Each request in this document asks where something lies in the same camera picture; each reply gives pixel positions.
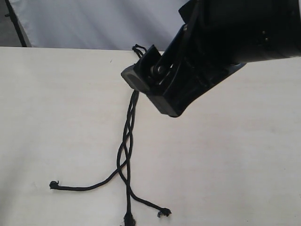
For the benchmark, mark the black cable bundle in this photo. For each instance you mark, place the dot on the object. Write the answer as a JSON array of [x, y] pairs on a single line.
[[129, 200]]

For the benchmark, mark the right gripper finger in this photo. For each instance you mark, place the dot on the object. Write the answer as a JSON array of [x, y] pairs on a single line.
[[175, 98], [137, 78]]

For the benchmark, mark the grey backdrop cloth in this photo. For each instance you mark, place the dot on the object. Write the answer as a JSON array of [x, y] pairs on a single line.
[[99, 24]]

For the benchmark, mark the black stand pole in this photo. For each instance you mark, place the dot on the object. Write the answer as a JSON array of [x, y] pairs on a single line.
[[13, 18]]

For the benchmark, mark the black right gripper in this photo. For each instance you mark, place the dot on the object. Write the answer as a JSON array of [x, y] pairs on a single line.
[[220, 34]]

